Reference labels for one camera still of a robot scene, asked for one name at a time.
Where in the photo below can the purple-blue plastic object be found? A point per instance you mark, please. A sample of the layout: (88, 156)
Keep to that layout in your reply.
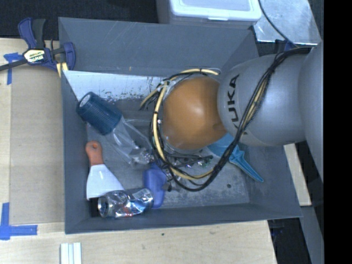
(154, 181)

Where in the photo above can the teal blue plastic toy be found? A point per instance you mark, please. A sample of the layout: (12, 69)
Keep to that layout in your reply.
(242, 161)

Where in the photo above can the crushed silver drink can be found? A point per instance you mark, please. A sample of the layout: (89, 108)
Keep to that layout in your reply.
(123, 204)

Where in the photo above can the toy arm with white sleeve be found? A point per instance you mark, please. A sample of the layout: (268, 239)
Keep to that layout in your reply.
(101, 180)

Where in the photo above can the clear bottle with blue cap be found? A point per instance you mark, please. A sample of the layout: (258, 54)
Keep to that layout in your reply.
(99, 114)

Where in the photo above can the grey metal bin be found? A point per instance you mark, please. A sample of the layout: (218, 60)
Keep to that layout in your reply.
(154, 45)

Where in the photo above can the pale wood flat board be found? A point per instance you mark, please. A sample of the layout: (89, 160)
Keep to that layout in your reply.
(35, 147)

